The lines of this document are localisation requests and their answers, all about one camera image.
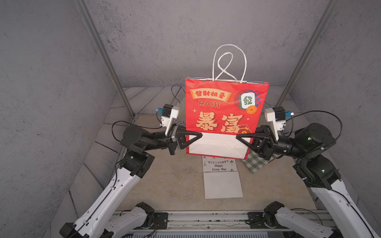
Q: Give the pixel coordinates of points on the green checkered cloth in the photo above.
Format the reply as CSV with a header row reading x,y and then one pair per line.
x,y
254,163

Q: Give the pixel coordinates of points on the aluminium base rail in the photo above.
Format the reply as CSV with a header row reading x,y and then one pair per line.
x,y
210,224

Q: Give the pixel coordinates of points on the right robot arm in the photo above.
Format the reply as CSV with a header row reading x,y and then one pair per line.
x,y
319,174

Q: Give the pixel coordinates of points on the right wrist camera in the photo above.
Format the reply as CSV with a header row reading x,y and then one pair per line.
x,y
276,117

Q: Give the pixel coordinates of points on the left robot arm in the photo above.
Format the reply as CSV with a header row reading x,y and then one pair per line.
x,y
97,221

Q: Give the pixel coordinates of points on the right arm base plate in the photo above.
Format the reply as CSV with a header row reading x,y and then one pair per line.
x,y
256,220

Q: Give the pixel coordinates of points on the white happy every day bag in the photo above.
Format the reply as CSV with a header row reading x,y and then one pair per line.
x,y
221,178

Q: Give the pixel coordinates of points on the red and white paper bag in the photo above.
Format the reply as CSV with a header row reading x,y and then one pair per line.
x,y
221,107

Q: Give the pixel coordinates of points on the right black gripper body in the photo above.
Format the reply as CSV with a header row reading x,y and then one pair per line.
x,y
268,152

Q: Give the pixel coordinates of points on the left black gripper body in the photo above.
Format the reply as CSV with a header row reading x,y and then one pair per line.
x,y
169,140

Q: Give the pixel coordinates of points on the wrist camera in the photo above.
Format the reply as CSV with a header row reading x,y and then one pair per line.
x,y
168,114
276,117

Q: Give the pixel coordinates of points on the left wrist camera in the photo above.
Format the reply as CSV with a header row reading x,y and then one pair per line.
x,y
168,114

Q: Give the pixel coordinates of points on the blue checkered paper bag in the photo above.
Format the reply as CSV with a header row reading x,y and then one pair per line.
x,y
179,101

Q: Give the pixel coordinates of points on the right metal frame post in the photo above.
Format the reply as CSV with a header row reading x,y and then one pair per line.
x,y
313,40

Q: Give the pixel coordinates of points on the left metal frame post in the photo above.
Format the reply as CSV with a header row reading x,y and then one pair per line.
x,y
91,27

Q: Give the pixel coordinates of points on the metal frame post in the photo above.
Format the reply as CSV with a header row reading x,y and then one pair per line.
x,y
313,40
91,27

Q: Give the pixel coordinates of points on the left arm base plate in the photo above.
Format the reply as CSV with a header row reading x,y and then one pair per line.
x,y
160,221

